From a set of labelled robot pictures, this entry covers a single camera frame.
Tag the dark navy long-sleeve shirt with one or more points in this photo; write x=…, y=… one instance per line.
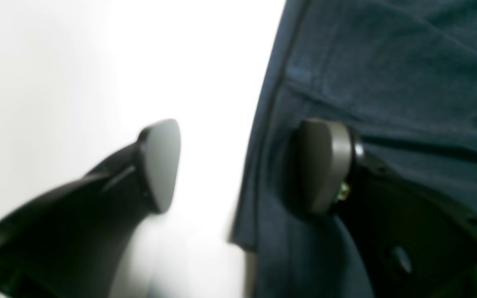
x=402, y=73

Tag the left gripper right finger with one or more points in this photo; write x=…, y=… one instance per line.
x=415, y=242

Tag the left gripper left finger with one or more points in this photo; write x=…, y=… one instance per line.
x=68, y=242

